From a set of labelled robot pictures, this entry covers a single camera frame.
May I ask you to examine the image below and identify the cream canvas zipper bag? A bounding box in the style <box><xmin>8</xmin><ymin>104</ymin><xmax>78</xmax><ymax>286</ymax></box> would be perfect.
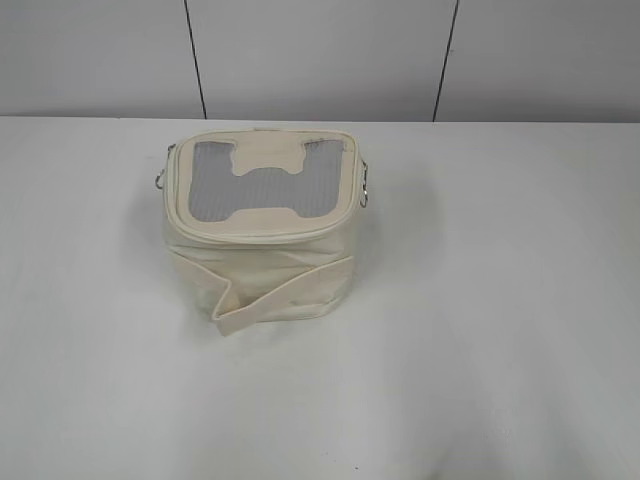
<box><xmin>160</xmin><ymin>129</ymin><xmax>364</xmax><ymax>335</ymax></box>

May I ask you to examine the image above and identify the metal right zipper pull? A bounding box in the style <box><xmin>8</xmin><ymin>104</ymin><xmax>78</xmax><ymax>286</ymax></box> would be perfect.
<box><xmin>359</xmin><ymin>159</ymin><xmax>369</xmax><ymax>208</ymax></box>

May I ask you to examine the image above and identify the metal ring zipper pull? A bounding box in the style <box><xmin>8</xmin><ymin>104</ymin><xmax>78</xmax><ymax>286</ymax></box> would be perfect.
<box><xmin>154</xmin><ymin>144</ymin><xmax>176</xmax><ymax>190</ymax></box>

